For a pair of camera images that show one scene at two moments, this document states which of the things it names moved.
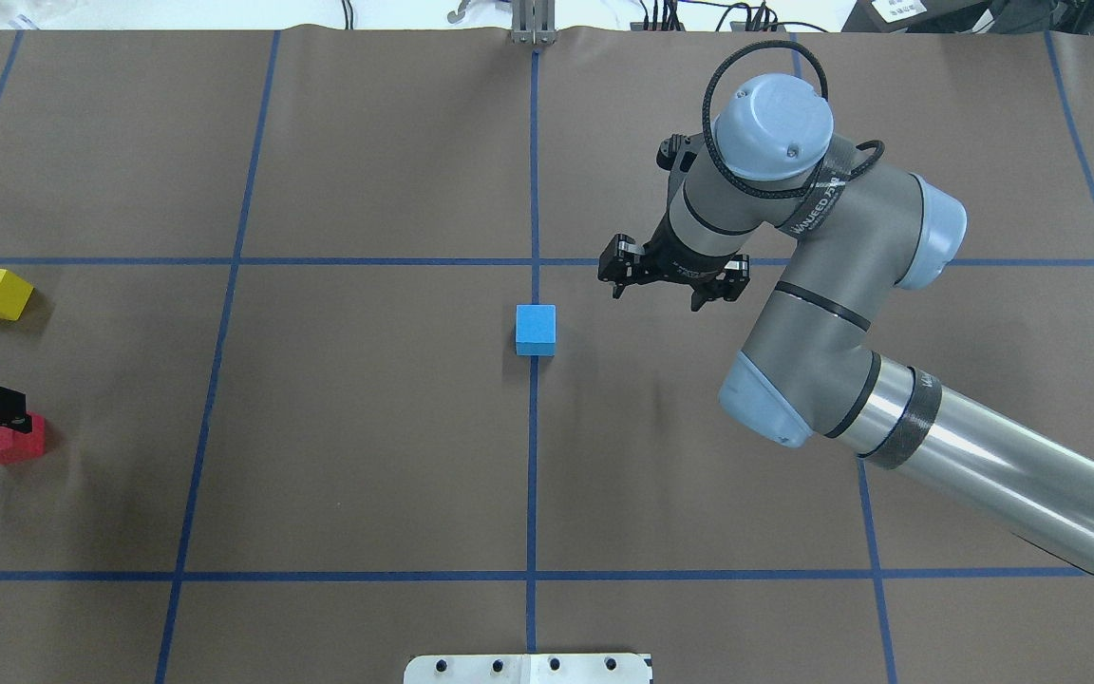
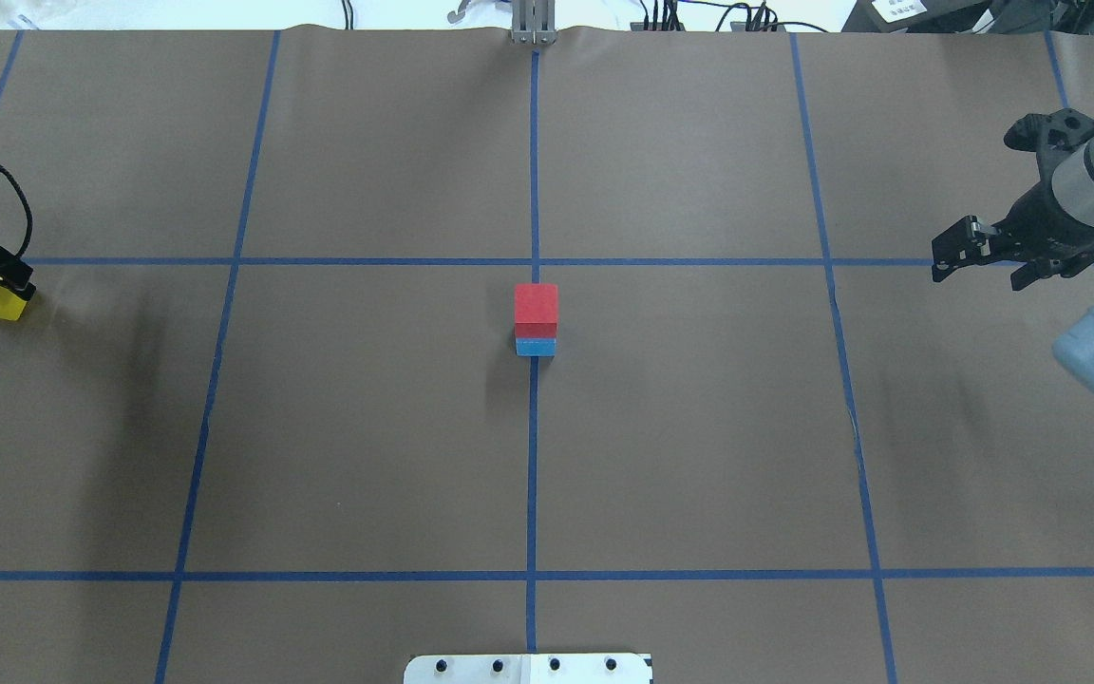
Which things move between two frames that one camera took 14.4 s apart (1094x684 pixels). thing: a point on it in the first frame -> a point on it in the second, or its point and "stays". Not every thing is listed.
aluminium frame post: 533,22 stays
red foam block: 7,446 -> 536,307
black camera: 669,149 -> 1059,130
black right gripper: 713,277 -> 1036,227
